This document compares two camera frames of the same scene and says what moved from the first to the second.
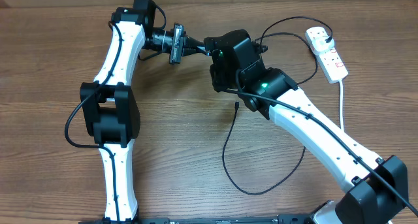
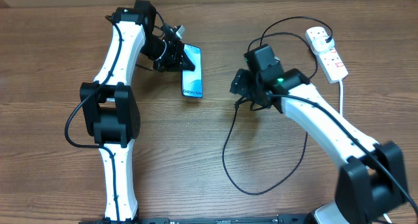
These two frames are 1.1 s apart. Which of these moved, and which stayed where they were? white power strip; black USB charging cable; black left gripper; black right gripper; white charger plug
Moved: black right gripper; black left gripper
Stayed: white power strip; white charger plug; black USB charging cable
